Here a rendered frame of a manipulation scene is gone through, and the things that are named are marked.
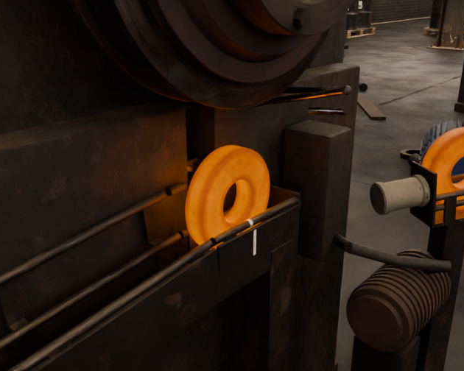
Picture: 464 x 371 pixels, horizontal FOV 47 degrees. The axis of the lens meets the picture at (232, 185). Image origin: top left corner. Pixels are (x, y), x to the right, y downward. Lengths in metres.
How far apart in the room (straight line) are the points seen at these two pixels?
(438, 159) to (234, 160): 0.43
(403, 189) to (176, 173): 0.43
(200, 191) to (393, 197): 0.40
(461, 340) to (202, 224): 1.26
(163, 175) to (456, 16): 8.95
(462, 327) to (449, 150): 0.97
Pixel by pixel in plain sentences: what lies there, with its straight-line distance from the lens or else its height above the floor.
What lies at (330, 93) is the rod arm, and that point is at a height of 0.89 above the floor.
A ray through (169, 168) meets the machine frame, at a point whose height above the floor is 0.79.
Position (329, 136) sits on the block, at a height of 0.80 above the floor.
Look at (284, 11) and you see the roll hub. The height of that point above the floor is 1.00.
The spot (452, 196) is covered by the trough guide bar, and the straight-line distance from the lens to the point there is 1.03.
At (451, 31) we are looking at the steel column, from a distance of 9.59.
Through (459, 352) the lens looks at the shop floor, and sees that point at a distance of 1.79.
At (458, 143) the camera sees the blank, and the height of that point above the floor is 0.76.
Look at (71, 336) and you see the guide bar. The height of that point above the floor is 0.69.
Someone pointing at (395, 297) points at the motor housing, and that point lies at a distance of 0.98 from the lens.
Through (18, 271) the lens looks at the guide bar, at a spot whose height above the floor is 0.74.
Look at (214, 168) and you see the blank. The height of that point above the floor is 0.80.
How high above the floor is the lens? 1.03
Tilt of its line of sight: 21 degrees down
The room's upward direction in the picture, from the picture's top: straight up
